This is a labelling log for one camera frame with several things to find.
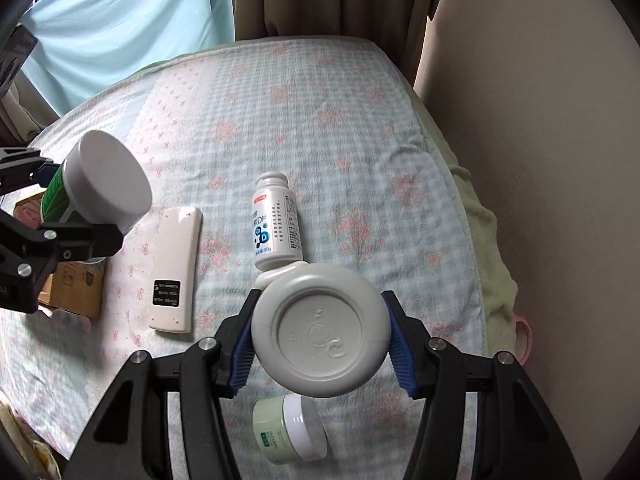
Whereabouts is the light green towel blanket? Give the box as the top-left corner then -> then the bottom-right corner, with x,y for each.
400,80 -> 522,480

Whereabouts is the white round plastic jar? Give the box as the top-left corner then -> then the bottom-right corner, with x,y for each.
251,260 -> 392,397

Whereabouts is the light blue curtain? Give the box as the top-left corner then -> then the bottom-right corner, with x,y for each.
19,0 -> 237,117

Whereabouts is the green cream jar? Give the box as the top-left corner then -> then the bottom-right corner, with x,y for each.
252,393 -> 329,463

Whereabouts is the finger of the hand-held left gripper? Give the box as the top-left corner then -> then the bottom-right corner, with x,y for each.
0,209 -> 124,314
0,146 -> 60,197

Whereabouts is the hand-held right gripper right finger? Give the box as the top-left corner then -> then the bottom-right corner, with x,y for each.
382,290 -> 584,480

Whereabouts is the small pink box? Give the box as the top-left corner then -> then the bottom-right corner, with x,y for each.
13,192 -> 47,230

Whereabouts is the pink plastic object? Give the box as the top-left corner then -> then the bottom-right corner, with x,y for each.
512,312 -> 533,367

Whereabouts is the brown cardboard box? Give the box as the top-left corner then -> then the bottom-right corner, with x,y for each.
37,256 -> 109,322

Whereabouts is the white remote control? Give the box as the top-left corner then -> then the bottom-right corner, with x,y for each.
148,206 -> 204,334

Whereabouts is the green bottle with white cap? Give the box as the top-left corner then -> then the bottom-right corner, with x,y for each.
40,130 -> 153,235

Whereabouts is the floral checked bed blanket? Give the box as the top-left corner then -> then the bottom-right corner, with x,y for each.
0,36 -> 490,480

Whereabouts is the white pill bottle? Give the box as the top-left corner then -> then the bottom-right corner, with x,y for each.
248,172 -> 307,271

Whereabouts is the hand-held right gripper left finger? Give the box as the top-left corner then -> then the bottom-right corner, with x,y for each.
62,287 -> 261,480

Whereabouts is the dark box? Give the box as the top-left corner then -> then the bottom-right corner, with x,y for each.
0,24 -> 40,97

